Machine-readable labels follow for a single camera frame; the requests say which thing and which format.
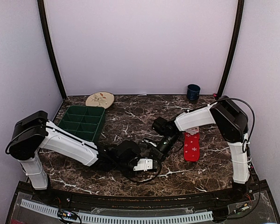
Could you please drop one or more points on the red Santa Christmas sock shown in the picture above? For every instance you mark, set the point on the red Santa Christmas sock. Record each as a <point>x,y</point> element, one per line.
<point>191,150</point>

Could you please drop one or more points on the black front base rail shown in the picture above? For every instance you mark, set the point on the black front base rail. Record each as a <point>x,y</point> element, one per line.
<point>82,190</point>

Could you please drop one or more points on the left black frame post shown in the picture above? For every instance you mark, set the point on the left black frame post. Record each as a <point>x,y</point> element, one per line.
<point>49,47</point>

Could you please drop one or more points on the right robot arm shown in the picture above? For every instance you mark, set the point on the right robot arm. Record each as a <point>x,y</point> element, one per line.
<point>231,121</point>

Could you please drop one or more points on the white slotted cable duct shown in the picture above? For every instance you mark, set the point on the white slotted cable duct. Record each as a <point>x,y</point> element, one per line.
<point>101,216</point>

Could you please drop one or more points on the black frame post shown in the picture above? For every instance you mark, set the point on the black frame post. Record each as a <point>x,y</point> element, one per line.
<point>49,47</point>
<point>232,48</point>

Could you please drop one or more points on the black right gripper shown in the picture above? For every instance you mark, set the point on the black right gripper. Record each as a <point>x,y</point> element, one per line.
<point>159,155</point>

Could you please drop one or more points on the green plastic divider tray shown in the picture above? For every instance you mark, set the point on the green plastic divider tray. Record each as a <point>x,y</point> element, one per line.
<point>85,122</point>

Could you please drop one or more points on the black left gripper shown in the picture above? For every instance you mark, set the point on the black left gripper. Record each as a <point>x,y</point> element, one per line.
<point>134,174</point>

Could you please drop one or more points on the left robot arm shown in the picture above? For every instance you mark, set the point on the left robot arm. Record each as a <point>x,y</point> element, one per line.
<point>37,132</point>

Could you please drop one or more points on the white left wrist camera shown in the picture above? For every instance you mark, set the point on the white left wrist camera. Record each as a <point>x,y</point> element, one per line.
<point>144,165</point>

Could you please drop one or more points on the dark blue mug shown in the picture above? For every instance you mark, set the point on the dark blue mug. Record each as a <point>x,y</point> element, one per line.
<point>193,93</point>

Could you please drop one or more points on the beige decorated plate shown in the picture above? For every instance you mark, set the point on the beige decorated plate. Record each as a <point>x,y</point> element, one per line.
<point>100,99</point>

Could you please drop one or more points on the right black frame post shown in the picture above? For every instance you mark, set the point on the right black frame post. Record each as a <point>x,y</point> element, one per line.
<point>232,48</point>

